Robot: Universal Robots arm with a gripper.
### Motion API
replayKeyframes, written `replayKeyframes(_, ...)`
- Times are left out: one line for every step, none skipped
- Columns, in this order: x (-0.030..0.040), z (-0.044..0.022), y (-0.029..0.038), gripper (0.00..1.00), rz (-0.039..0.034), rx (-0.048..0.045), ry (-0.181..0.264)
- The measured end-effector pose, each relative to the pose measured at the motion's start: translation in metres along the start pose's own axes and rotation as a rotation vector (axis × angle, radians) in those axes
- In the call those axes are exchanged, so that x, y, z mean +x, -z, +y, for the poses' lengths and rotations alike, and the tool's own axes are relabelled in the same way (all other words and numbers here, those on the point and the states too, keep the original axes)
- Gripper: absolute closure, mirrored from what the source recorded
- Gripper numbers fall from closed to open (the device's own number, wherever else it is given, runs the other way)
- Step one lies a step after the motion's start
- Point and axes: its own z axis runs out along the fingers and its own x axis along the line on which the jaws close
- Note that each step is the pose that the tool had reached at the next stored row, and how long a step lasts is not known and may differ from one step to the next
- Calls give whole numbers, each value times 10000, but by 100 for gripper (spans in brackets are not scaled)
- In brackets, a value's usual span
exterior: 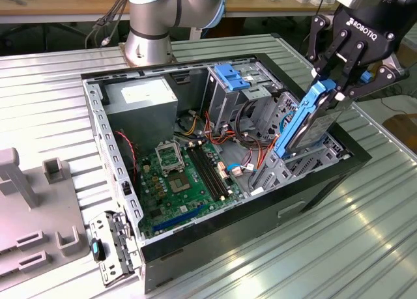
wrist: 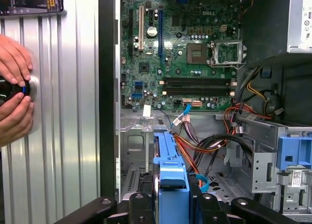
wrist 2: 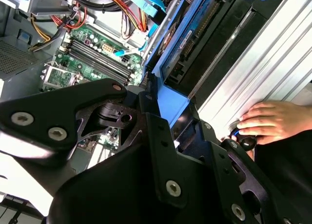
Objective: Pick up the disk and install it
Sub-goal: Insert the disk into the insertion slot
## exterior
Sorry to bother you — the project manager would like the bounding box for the hard disk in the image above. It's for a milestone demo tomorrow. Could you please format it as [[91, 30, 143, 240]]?
[[272, 71, 373, 160]]

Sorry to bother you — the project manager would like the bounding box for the black RAM slot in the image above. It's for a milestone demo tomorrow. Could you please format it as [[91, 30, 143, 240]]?
[[200, 145, 231, 199], [192, 147, 224, 201], [196, 145, 227, 201], [187, 147, 220, 202]]

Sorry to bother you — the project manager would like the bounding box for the black case fan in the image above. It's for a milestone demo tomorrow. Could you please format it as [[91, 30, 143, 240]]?
[[113, 129, 141, 199]]

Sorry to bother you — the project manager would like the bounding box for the blue disk data wire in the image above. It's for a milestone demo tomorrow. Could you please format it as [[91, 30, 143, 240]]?
[[278, 109, 298, 142]]

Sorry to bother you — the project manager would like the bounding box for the hinged metal card bracket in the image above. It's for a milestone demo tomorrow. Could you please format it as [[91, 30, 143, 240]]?
[[88, 210, 144, 287]]

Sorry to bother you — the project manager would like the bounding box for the metal disk bay cage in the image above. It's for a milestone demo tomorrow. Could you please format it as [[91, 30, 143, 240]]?
[[249, 90, 354, 195]]

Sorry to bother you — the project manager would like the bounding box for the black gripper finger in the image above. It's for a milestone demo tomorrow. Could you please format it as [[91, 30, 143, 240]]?
[[308, 14, 349, 79], [334, 40, 410, 102]]

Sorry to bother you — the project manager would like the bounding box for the blue expansion slot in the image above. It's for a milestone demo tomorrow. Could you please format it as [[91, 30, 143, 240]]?
[[152, 205, 206, 233]]

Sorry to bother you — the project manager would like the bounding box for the grey parts rack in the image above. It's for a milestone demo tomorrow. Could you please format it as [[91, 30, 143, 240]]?
[[0, 147, 91, 277]]

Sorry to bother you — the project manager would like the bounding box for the red black twisted wire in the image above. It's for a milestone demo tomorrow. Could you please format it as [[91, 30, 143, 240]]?
[[115, 131, 138, 182]]

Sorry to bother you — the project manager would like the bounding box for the grey power supply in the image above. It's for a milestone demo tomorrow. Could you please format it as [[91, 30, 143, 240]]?
[[103, 77, 179, 156]]

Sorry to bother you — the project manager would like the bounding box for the black open PC case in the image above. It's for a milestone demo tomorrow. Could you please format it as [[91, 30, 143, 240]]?
[[79, 52, 373, 295]]

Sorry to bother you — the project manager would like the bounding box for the grey hanging cable bundle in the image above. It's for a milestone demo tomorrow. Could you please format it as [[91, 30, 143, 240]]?
[[85, 0, 133, 48]]

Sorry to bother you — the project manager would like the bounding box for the green motherboard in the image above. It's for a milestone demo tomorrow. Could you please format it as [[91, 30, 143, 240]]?
[[135, 142, 245, 238]]

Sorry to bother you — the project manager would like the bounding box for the blue plastic drive latch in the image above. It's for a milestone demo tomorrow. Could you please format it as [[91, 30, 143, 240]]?
[[214, 63, 252, 92]]

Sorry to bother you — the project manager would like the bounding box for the wooden desk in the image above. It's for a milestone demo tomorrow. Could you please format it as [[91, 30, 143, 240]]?
[[0, 0, 343, 25]]

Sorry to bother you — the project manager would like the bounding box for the black clip blue tab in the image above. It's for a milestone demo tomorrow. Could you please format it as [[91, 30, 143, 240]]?
[[90, 237, 107, 263]]

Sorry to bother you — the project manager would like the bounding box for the grey metal drive cage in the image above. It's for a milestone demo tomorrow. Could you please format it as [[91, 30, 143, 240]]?
[[200, 59, 284, 134]]

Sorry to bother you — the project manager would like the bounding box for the red wire bundle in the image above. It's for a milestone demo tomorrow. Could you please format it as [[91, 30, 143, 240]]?
[[205, 109, 238, 147]]

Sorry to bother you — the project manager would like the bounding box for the brown cardboard box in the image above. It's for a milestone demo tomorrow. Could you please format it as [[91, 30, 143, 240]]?
[[382, 113, 417, 153]]

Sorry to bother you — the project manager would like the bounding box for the metal socket cover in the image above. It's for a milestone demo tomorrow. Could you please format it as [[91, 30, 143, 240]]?
[[155, 141, 183, 175]]

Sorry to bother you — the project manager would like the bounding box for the CPU socket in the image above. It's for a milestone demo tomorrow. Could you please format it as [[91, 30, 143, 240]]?
[[167, 171, 193, 195]]

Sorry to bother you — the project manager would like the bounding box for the yellow black wire bundle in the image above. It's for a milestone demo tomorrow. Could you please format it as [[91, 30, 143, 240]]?
[[177, 111, 201, 137]]

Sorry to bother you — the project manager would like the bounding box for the orange yellow wire bundle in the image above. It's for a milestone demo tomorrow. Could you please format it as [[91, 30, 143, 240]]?
[[255, 134, 281, 169]]

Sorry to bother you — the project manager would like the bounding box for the short blue board wire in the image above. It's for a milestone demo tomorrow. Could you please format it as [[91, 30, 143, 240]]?
[[226, 162, 248, 177]]

